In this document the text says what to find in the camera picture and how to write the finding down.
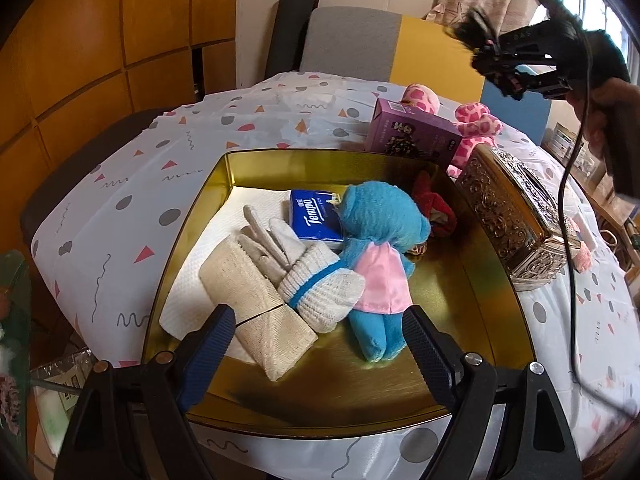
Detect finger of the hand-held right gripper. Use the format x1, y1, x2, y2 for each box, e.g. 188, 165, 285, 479
471, 46, 557, 74
492, 71, 574, 102

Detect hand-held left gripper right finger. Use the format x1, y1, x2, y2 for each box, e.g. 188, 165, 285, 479
401, 306, 583, 480

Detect white cotton gloves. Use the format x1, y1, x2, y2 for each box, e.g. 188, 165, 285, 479
236, 204, 306, 291

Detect light blue printed tablecloth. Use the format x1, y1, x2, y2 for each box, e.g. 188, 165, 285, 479
30, 71, 640, 466

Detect pink striped soft toy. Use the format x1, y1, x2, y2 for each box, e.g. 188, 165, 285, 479
570, 241, 594, 273

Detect blue chair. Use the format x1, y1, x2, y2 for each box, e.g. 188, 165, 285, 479
481, 80, 553, 146

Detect person's right hand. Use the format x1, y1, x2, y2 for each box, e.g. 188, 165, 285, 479
570, 79, 640, 196

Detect purple cardboard box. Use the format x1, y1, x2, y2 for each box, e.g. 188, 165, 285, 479
363, 97, 463, 168

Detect white work glove blue stripe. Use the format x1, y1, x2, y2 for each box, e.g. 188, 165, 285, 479
277, 240, 367, 333

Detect pink chequered plush toy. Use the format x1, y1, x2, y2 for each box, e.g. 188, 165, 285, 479
400, 82, 503, 178

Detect clear plastic bag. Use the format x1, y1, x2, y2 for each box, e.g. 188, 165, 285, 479
30, 350, 96, 441

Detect gold metal tray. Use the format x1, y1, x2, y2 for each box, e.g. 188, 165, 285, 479
141, 149, 536, 438

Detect blue plush doll pink dress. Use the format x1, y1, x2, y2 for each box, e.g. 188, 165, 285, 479
337, 180, 432, 363

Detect grey chair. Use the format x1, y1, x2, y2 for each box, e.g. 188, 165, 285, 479
299, 7, 403, 81

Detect red plush doll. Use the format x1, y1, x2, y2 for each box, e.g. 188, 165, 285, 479
411, 170, 458, 238

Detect black cable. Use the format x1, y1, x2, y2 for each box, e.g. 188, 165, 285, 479
557, 35, 640, 418

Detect beige bandage roll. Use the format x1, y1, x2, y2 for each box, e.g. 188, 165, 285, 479
199, 237, 321, 382

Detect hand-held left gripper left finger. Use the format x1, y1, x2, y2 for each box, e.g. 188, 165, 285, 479
52, 304, 237, 480

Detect black braided wig coloured beads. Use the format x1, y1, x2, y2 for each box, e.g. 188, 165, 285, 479
445, 7, 523, 98

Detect ornate silver box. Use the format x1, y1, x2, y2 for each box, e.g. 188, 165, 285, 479
455, 144, 568, 292

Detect white paper towel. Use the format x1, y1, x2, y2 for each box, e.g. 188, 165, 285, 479
159, 185, 301, 361

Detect black chair back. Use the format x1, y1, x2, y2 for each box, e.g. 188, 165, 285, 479
265, 0, 318, 78

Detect blue tissue packet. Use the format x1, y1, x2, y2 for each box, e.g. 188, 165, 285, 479
289, 189, 347, 243

